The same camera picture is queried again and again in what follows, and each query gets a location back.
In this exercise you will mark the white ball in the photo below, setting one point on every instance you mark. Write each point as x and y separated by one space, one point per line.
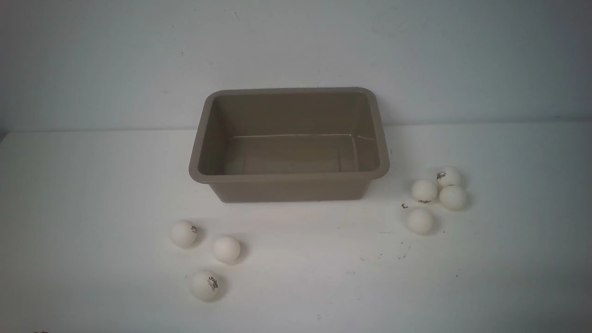
424 190
449 176
183 234
420 221
453 197
204 285
226 249

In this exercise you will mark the taupe plastic rectangular bin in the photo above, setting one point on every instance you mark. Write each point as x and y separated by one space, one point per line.
289 144

